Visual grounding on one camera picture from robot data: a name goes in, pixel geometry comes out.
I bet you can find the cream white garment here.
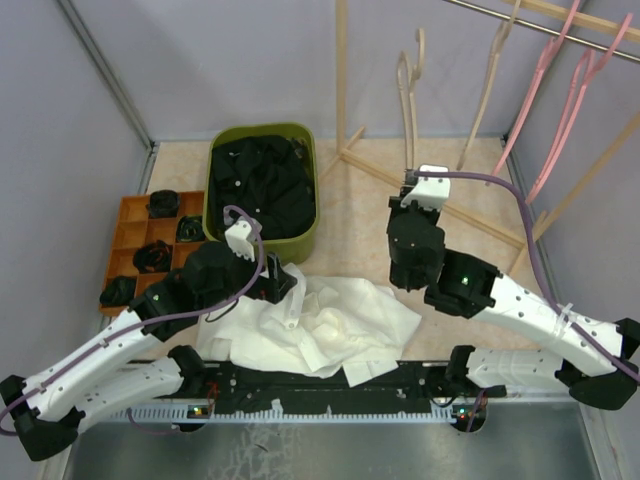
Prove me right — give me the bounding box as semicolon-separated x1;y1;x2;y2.
196;264;421;387

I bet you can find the black garment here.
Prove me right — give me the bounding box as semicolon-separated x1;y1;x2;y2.
208;135;316;240

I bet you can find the beige wooden hanger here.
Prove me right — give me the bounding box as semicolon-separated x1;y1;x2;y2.
396;28;426;170
456;0;521;170

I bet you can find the pink hanger with plaid shirt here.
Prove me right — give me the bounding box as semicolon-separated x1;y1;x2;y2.
492;0;580;175

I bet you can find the pink plastic hanger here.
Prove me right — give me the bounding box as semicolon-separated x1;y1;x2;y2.
525;13;633;205

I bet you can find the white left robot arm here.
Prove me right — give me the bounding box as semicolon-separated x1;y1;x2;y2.
1;242;298;462

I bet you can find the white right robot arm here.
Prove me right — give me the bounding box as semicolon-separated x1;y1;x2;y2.
387;187;639;411

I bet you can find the green plastic basket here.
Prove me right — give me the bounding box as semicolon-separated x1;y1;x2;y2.
203;122;320;264

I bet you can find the black rolled belt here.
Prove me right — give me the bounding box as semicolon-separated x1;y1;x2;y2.
99;275;137;307
132;240;173;274

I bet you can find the orange compartment tray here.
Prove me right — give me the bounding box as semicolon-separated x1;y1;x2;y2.
99;191;205;317

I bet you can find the black rolled belt front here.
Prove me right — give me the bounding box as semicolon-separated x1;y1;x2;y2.
99;275;137;307

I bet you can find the metal hanging rod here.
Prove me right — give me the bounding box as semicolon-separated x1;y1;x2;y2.
439;0;640;61

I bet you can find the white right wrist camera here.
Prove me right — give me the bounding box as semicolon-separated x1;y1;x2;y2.
400;164;451;212

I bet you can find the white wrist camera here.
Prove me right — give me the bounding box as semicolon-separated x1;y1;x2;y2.
224;217;256;262
400;164;451;212

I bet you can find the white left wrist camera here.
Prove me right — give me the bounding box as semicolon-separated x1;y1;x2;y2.
224;217;256;262

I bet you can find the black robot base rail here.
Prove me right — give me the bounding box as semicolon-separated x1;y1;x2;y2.
168;361;479;415

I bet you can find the wooden rack frame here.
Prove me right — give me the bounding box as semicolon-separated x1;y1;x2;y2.
320;1;639;273

